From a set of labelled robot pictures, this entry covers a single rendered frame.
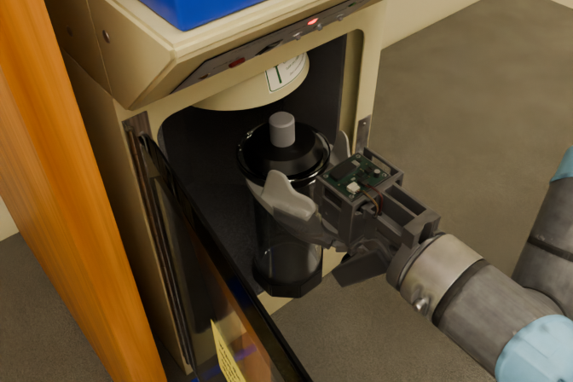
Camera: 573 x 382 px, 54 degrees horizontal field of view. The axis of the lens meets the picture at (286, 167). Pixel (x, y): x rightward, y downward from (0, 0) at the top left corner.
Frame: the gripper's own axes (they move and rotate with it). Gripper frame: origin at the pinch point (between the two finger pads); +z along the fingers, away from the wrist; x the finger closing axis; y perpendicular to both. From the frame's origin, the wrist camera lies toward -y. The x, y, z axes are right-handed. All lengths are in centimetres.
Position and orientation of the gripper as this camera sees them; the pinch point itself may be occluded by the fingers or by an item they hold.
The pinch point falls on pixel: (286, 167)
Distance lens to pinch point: 65.3
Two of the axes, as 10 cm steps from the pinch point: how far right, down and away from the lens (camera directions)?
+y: -0.1, -7.2, -6.9
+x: -7.7, 4.5, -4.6
